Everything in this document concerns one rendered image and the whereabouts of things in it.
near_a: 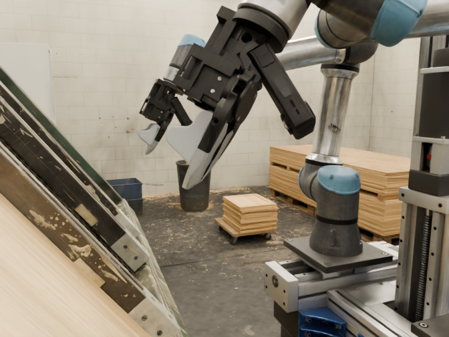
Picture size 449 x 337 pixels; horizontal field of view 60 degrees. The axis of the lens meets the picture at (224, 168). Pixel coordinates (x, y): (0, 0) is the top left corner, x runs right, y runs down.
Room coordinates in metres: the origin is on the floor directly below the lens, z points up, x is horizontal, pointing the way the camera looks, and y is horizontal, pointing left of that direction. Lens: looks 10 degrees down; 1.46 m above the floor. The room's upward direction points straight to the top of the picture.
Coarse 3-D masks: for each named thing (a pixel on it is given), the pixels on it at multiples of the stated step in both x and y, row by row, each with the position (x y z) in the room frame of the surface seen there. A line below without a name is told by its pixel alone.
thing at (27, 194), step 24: (0, 144) 0.76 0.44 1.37; (0, 168) 0.72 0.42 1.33; (24, 168) 0.77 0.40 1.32; (0, 192) 0.72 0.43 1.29; (24, 192) 0.74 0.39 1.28; (48, 192) 0.79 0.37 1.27; (48, 216) 0.75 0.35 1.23; (72, 216) 0.81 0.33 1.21; (72, 240) 0.76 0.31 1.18; (96, 240) 0.82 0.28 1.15; (96, 264) 0.78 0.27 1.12; (120, 264) 0.84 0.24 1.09; (120, 288) 0.79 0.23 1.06; (144, 288) 0.86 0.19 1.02; (144, 312) 0.81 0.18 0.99; (168, 312) 0.87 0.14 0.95; (168, 336) 0.83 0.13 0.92
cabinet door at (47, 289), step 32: (0, 224) 0.62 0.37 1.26; (32, 224) 0.73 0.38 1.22; (0, 256) 0.53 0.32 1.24; (32, 256) 0.62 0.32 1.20; (64, 256) 0.74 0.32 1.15; (0, 288) 0.46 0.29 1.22; (32, 288) 0.53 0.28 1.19; (64, 288) 0.63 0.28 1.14; (96, 288) 0.75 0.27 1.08; (0, 320) 0.41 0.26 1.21; (32, 320) 0.47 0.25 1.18; (64, 320) 0.54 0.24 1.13; (96, 320) 0.63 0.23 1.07; (128, 320) 0.76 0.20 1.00
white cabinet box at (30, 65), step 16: (0, 48) 4.06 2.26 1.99; (16, 48) 4.12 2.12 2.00; (32, 48) 4.17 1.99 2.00; (48, 48) 4.39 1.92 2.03; (0, 64) 4.06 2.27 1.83; (16, 64) 4.11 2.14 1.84; (32, 64) 4.16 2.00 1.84; (48, 64) 4.22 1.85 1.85; (16, 80) 4.11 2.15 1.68; (32, 80) 4.16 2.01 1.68; (48, 80) 4.21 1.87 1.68; (32, 96) 4.16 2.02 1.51; (48, 96) 4.21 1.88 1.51; (48, 112) 4.21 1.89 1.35
